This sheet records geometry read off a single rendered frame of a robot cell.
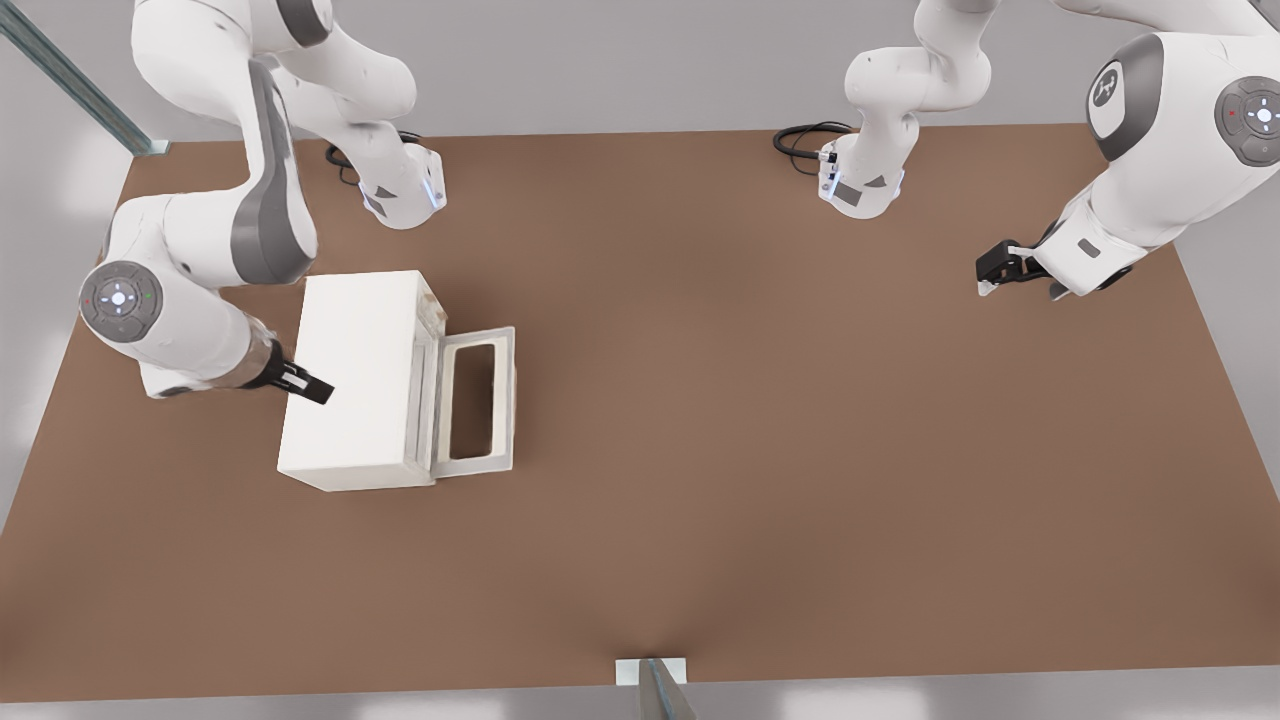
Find white oven door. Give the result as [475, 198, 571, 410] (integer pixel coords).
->
[430, 326, 517, 478]

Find white oven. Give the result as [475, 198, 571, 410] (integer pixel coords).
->
[277, 270, 449, 493]

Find black cable loop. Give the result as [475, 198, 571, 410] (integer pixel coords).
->
[773, 121, 857, 178]
[325, 130, 425, 188]

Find silver frame post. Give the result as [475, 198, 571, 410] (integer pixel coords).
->
[0, 0, 172, 157]
[614, 656, 699, 720]

